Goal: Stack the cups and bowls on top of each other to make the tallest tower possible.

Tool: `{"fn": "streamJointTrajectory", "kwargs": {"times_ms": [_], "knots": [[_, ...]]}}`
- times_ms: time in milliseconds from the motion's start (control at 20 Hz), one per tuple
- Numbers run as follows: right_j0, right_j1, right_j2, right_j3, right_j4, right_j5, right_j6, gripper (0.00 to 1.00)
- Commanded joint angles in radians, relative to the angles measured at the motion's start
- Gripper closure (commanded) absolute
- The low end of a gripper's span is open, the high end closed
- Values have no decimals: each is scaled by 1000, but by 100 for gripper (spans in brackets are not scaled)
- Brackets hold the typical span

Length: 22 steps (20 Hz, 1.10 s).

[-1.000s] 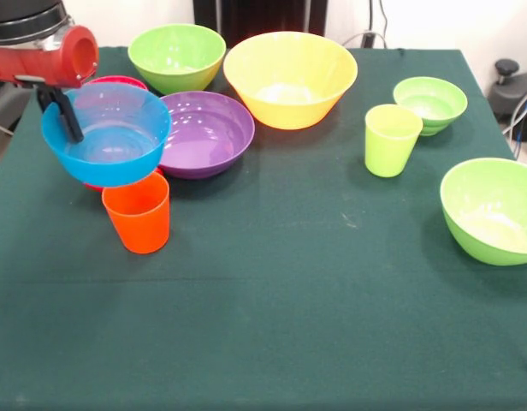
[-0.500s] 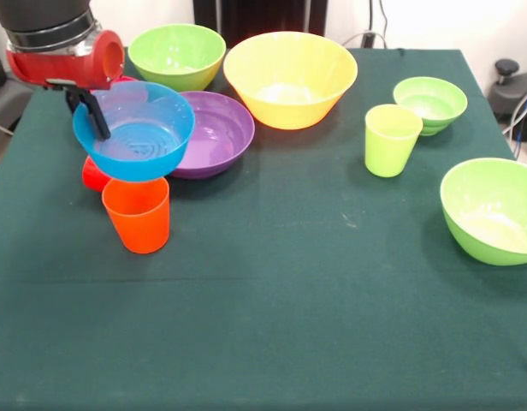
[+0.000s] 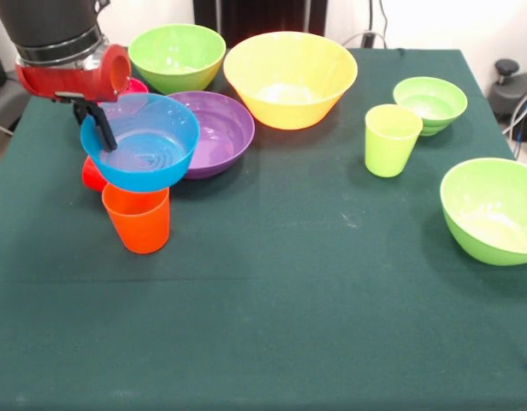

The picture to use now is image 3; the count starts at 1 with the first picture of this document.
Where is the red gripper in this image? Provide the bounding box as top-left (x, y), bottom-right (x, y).
top-left (14, 44), bottom-right (132, 152)

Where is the red cup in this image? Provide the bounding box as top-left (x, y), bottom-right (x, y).
top-left (81, 156), bottom-right (109, 193)

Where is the blue bowl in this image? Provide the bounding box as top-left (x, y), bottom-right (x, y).
top-left (80, 92), bottom-right (201, 193)

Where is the orange cup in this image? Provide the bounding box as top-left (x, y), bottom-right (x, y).
top-left (101, 182), bottom-right (171, 255)

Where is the pink bowl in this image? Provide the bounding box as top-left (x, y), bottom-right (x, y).
top-left (98, 76), bottom-right (150, 104)

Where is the grey chair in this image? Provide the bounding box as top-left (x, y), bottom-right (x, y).
top-left (0, 68), bottom-right (33, 134)

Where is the large light green bowl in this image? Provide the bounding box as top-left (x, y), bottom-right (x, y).
top-left (128, 23), bottom-right (227, 96)
top-left (439, 157), bottom-right (527, 267)

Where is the purple bowl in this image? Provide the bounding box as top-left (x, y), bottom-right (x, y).
top-left (167, 90), bottom-right (256, 180)

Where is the large yellow bowl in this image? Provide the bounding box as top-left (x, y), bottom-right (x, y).
top-left (222, 31), bottom-right (358, 130)

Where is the dark green tablecloth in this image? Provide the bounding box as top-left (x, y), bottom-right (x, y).
top-left (0, 45), bottom-right (527, 411)

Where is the yellow-green cup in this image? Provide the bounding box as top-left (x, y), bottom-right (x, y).
top-left (364, 104), bottom-right (424, 178)

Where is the small green bowl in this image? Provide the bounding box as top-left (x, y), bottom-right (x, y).
top-left (392, 76), bottom-right (469, 137)

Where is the black knobbed stand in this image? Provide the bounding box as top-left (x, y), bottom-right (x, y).
top-left (489, 58), bottom-right (527, 142)

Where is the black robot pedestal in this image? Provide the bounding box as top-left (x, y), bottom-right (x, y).
top-left (193, 0), bottom-right (329, 48)

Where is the blue cable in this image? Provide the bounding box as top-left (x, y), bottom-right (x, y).
top-left (512, 100), bottom-right (527, 160)

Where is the grey cable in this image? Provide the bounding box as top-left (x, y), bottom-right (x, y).
top-left (501, 86), bottom-right (527, 134)

